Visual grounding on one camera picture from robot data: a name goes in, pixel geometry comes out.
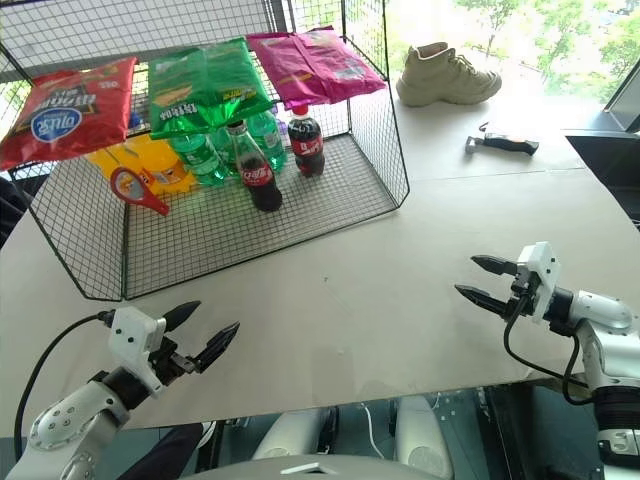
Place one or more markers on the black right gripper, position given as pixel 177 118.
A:
pixel 522 295

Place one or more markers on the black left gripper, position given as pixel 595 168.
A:
pixel 167 362

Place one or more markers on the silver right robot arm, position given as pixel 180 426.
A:
pixel 605 340

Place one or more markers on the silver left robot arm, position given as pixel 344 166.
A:
pixel 75 415

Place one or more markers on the glass cola bottle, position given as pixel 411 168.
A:
pixel 260 180

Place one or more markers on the green plastic soda bottle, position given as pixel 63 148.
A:
pixel 270 140
pixel 197 157

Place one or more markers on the dark blue trouser leg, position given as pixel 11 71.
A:
pixel 165 452

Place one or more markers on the white rounded robot leg cover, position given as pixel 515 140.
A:
pixel 295 430
pixel 422 440

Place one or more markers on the black flat desk item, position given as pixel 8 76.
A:
pixel 610 165

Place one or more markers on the grey robot torso top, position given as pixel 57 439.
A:
pixel 300 469

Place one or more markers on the yellow chip bag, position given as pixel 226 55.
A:
pixel 150 162

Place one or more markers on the beige sneaker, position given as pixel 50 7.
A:
pixel 445 75

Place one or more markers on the dark monitor with white edge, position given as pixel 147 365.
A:
pixel 625 107

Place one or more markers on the green chip bag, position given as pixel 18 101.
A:
pixel 210 85

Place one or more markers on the red chip bag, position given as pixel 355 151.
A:
pixel 70 112

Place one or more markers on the pink chip bag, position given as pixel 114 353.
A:
pixel 320 65

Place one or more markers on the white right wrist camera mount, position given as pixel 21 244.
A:
pixel 540 280

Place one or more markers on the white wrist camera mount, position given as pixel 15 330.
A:
pixel 131 340
pixel 540 280

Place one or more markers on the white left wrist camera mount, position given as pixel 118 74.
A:
pixel 131 340

